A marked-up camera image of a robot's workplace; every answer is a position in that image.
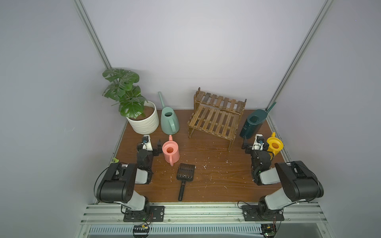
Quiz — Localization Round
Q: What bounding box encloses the yellow small watering can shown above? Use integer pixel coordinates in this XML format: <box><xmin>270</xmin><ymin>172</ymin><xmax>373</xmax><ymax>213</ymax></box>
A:
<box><xmin>267</xmin><ymin>132</ymin><xmax>284</xmax><ymax>158</ymax></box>

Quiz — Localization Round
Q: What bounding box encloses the pink small watering can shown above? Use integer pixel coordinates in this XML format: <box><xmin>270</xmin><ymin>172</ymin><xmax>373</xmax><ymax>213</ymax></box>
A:
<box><xmin>162</xmin><ymin>135</ymin><xmax>180</xmax><ymax>167</ymax></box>

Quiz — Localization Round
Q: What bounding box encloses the dark green watering can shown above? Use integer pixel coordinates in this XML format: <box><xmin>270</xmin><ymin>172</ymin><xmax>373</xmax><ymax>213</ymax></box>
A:
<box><xmin>240</xmin><ymin>102</ymin><xmax>276</xmax><ymax>139</ymax></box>

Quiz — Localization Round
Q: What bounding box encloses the light green watering can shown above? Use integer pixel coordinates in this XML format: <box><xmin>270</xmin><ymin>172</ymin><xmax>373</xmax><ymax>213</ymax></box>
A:
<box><xmin>158</xmin><ymin>92</ymin><xmax>180</xmax><ymax>135</ymax></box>

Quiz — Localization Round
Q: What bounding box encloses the brown wooden slatted shelf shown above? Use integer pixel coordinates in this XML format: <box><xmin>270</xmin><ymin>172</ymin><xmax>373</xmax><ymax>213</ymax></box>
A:
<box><xmin>188</xmin><ymin>88</ymin><xmax>247</xmax><ymax>150</ymax></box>

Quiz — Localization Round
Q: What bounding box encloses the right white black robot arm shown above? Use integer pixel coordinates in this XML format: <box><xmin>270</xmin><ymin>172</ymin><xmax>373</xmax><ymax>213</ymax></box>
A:
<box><xmin>242</xmin><ymin>138</ymin><xmax>324</xmax><ymax>221</ymax></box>

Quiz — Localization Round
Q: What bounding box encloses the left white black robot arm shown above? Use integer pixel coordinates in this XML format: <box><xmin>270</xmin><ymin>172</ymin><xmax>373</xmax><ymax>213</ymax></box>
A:
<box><xmin>93</xmin><ymin>142</ymin><xmax>162</xmax><ymax>221</ymax></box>

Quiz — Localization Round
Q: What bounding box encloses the white ribbed plant pot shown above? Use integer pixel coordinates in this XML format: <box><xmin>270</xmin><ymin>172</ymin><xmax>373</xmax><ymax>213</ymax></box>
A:
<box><xmin>127</xmin><ymin>101</ymin><xmax>159</xmax><ymax>135</ymax></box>

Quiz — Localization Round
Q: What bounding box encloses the black slotted scoop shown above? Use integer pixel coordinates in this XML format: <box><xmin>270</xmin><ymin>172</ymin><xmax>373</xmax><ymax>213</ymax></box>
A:
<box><xmin>176</xmin><ymin>163</ymin><xmax>195</xmax><ymax>201</ymax></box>

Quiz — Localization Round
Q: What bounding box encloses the light green hand rake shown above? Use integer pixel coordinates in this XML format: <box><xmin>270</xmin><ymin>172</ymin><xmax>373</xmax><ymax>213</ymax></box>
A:
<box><xmin>110</xmin><ymin>158</ymin><xmax>119</xmax><ymax>164</ymax></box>

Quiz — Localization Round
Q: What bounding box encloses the green monstera plant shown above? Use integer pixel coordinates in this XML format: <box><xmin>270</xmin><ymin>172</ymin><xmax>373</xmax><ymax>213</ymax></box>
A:
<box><xmin>102</xmin><ymin>68</ymin><xmax>147</xmax><ymax>120</ymax></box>

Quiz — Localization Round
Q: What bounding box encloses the left small circuit board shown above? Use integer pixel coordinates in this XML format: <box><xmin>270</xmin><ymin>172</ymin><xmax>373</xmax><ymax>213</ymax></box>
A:
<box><xmin>133</xmin><ymin>225</ymin><xmax>150</xmax><ymax>238</ymax></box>

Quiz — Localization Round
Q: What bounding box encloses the small circuit board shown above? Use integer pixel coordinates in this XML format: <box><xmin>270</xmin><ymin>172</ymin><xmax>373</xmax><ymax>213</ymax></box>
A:
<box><xmin>133</xmin><ymin>225</ymin><xmax>150</xmax><ymax>238</ymax></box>
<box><xmin>261</xmin><ymin>224</ymin><xmax>277</xmax><ymax>238</ymax></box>

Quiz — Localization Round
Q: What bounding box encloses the right small circuit board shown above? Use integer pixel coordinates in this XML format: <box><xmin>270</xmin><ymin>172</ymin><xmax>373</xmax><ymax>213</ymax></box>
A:
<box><xmin>261</xmin><ymin>224</ymin><xmax>277</xmax><ymax>238</ymax></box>

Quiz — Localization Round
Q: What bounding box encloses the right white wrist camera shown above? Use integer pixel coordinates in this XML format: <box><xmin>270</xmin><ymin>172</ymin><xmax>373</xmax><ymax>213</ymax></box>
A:
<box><xmin>252</xmin><ymin>134</ymin><xmax>265</xmax><ymax>151</ymax></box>

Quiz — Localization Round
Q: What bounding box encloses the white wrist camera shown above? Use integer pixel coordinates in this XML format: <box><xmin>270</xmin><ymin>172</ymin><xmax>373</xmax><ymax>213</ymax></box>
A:
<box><xmin>141</xmin><ymin>135</ymin><xmax>153</xmax><ymax>151</ymax></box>
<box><xmin>252</xmin><ymin>134</ymin><xmax>265</xmax><ymax>151</ymax></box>

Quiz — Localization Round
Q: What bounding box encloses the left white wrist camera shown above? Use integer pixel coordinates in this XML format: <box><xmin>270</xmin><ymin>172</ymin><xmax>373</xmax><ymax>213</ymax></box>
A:
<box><xmin>141</xmin><ymin>135</ymin><xmax>153</xmax><ymax>151</ymax></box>

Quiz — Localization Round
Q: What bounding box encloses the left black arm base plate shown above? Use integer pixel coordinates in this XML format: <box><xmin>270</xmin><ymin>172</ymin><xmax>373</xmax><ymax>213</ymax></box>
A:
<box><xmin>123</xmin><ymin>206</ymin><xmax>165</xmax><ymax>223</ymax></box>

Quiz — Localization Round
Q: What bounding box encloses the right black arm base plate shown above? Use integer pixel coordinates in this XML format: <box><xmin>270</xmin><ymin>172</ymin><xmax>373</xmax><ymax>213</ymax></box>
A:
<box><xmin>241</xmin><ymin>204</ymin><xmax>284</xmax><ymax>222</ymax></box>

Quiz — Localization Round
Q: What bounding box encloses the aluminium front rail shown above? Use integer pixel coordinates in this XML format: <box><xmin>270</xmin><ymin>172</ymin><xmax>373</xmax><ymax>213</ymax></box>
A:
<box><xmin>80</xmin><ymin>202</ymin><xmax>327</xmax><ymax>225</ymax></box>

